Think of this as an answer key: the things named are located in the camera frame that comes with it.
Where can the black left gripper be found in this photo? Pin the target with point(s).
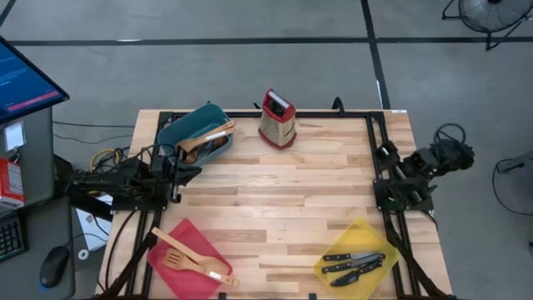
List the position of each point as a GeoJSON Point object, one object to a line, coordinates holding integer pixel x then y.
{"type": "Point", "coordinates": [164, 171]}

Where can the blue-screen computer monitor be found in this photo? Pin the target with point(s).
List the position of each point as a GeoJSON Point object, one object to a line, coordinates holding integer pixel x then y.
{"type": "Point", "coordinates": [25, 83]}

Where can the red box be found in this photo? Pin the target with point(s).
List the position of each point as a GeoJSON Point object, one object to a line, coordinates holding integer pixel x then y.
{"type": "Point", "coordinates": [10, 183]}

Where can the white card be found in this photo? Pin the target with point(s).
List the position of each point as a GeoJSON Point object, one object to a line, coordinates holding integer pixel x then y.
{"type": "Point", "coordinates": [14, 136]}

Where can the teal plastic bin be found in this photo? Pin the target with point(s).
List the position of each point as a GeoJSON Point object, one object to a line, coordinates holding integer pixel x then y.
{"type": "Point", "coordinates": [187, 121]}

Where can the dark wooden spoon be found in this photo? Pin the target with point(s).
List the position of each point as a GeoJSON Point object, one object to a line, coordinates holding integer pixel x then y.
{"type": "Point", "coordinates": [214, 145]}

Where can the white tape roll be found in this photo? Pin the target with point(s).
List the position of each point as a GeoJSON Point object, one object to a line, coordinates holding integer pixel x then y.
{"type": "Point", "coordinates": [80, 254]}

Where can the black computer mouse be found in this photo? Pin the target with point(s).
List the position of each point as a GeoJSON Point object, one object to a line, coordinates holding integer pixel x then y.
{"type": "Point", "coordinates": [54, 264]}

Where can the yellow translucent tray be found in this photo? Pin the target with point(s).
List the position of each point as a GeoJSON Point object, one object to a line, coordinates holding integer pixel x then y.
{"type": "Point", "coordinates": [358, 233]}

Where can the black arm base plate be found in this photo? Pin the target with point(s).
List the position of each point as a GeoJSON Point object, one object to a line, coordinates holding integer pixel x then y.
{"type": "Point", "coordinates": [424, 206]}
{"type": "Point", "coordinates": [125, 206]}

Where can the white paper sheet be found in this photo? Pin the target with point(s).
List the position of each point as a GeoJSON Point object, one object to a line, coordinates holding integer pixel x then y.
{"type": "Point", "coordinates": [96, 229]}

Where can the black keyboard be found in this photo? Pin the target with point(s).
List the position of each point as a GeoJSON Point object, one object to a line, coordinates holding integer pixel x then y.
{"type": "Point", "coordinates": [10, 239]}

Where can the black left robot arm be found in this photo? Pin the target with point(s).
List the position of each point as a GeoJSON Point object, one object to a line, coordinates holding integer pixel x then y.
{"type": "Point", "coordinates": [116, 183]}

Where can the red translucent tray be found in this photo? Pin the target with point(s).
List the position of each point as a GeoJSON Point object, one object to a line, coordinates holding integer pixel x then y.
{"type": "Point", "coordinates": [183, 287]}

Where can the forked wooden spatula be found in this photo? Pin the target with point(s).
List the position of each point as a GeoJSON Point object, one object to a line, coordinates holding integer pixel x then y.
{"type": "Point", "coordinates": [189, 146]}

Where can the grey desk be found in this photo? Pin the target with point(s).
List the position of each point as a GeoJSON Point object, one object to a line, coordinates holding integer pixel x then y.
{"type": "Point", "coordinates": [33, 137]}

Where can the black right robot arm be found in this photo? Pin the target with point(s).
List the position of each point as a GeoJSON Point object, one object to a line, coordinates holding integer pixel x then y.
{"type": "Point", "coordinates": [416, 175]}

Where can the slotted wooden spatula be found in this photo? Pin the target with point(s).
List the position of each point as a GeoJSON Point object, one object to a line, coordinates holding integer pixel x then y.
{"type": "Point", "coordinates": [172, 259]}

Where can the black floor fan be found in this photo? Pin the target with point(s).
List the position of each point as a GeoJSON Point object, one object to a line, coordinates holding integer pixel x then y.
{"type": "Point", "coordinates": [491, 16]}

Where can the grey metal stand foot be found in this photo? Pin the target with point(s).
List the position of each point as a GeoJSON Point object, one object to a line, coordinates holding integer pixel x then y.
{"type": "Point", "coordinates": [520, 162]}

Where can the all-black knife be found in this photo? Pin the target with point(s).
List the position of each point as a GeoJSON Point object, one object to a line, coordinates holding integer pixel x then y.
{"type": "Point", "coordinates": [345, 281]}

